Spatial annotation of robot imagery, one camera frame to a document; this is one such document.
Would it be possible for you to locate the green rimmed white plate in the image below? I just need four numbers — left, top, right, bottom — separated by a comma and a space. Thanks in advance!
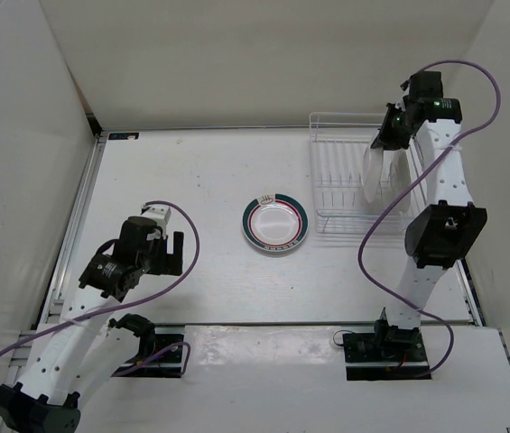
241, 193, 310, 256

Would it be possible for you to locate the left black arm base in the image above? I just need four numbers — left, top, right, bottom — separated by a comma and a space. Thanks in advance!
113, 326, 190, 379

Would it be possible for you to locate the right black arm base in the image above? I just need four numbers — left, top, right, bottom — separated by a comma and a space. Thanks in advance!
332, 329, 431, 382

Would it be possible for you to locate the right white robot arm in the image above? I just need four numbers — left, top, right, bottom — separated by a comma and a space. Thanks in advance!
363, 71, 487, 361

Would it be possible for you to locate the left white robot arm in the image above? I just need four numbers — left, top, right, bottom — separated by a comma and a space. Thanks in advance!
0, 207, 184, 432

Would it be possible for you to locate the blue label sticker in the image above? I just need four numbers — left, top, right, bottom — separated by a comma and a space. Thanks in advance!
107, 132, 140, 141

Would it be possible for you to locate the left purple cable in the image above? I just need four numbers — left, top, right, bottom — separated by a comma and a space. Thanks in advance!
0, 199, 199, 416

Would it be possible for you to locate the purple cable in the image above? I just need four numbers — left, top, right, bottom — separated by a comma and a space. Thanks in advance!
357, 59, 505, 372
0, 199, 199, 416

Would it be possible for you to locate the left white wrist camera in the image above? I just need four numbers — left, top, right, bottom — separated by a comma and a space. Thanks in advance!
141, 205, 172, 237

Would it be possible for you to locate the white wire dish rack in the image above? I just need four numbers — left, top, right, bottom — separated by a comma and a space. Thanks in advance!
309, 112, 421, 237

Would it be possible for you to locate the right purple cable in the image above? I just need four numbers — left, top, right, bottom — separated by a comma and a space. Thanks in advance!
357, 59, 505, 372

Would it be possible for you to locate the aluminium table rail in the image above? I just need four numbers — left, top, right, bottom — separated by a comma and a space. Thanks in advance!
31, 133, 107, 330

